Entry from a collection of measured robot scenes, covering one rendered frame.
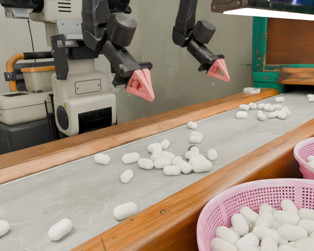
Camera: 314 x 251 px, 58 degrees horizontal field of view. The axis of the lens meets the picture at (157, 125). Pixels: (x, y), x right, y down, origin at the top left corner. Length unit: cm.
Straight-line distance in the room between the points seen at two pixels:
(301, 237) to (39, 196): 40
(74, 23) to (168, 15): 185
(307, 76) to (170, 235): 109
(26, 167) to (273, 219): 47
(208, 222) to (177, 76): 256
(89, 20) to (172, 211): 56
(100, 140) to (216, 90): 198
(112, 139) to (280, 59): 96
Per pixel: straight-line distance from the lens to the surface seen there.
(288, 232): 40
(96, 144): 70
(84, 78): 121
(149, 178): 53
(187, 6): 109
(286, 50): 144
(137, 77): 69
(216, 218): 40
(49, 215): 47
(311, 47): 141
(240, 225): 40
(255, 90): 129
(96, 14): 79
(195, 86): 274
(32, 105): 141
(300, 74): 136
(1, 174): 63
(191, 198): 41
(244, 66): 244
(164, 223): 36
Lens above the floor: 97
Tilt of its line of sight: 15 degrees down
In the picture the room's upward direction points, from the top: 4 degrees counter-clockwise
